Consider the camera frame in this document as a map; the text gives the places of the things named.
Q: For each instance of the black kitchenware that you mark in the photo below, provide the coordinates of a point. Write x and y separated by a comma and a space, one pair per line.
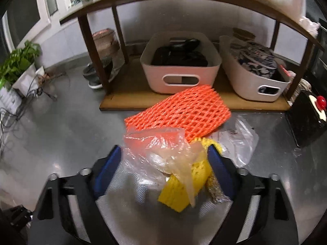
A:
178, 56

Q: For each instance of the yellow foam net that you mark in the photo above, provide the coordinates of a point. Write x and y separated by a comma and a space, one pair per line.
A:
178, 194

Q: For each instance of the white plastic basket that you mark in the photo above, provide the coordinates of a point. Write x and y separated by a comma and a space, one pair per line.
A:
153, 79
245, 86

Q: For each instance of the blue patterned bowls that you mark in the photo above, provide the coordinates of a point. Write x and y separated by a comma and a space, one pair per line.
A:
255, 58

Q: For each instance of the black tin with red knob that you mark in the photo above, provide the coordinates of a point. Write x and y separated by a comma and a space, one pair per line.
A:
304, 122

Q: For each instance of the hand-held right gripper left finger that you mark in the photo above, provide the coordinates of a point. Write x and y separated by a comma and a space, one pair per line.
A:
107, 168

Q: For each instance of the green and white bottle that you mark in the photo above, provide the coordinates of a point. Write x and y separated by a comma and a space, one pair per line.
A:
7, 97

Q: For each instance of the orange foam net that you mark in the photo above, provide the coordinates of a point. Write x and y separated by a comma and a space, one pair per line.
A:
178, 109

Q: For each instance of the small white cup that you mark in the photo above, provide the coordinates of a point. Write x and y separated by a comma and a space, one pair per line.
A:
40, 71

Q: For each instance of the crumpled white tissue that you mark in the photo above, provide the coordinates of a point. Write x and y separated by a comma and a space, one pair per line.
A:
310, 25

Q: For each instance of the clear plastic bag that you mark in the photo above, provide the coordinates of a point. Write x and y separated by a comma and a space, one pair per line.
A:
242, 137

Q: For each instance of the green potted plant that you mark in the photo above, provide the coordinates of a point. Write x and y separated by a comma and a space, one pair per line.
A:
15, 61

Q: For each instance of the translucent red plastic bag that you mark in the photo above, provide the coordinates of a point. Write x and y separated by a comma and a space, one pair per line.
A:
153, 143

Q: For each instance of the white framed window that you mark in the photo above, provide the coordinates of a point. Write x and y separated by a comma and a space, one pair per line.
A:
38, 0

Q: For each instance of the black toaster oven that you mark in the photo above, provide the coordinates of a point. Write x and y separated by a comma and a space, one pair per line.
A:
322, 56

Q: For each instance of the glass jar with brown lid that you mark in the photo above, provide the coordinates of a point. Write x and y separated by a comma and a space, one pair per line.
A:
104, 43

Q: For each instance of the dark ceramic bowl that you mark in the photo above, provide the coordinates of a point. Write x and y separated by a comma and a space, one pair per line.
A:
92, 75

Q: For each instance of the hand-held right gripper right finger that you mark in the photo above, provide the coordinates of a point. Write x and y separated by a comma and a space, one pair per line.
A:
222, 173

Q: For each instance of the wooden shelf rack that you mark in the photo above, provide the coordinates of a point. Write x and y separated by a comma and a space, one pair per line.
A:
132, 94

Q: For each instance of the red packet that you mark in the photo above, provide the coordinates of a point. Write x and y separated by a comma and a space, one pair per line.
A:
287, 72

